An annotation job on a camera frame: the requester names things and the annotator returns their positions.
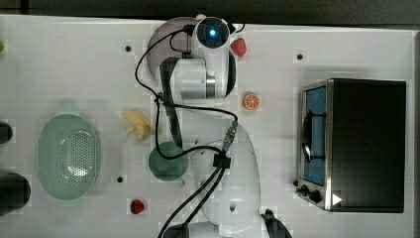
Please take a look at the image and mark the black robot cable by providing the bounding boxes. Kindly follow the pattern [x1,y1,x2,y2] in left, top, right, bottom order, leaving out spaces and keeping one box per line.
[134,23,246,238]

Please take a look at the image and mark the small black cup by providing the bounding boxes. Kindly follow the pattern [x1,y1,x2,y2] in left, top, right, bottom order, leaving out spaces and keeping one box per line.
[0,122,13,144]

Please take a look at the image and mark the orange slice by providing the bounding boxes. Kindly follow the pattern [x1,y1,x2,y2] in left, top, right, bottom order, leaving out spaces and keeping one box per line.
[243,92,261,110]

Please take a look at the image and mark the large black cup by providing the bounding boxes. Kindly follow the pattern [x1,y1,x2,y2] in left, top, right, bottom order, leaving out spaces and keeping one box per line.
[0,173,32,216]

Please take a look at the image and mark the red strawberry near edge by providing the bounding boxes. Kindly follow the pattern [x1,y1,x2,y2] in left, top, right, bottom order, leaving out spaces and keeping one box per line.
[130,199,145,214]

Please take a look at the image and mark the black toaster oven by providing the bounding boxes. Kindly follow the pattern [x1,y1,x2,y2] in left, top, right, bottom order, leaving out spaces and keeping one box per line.
[293,78,406,213]

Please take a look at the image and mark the green perforated colander basket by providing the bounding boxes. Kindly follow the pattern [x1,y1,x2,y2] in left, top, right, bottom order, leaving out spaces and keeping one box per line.
[38,114,98,200]

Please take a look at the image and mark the red strawberry near plate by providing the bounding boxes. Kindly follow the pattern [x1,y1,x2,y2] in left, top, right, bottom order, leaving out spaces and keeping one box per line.
[230,38,247,57]

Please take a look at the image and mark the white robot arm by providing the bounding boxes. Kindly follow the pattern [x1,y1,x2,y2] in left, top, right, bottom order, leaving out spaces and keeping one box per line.
[156,17,292,238]

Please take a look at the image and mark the peeled banana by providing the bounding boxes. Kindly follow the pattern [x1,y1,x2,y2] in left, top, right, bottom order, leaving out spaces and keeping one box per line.
[122,110,156,141]

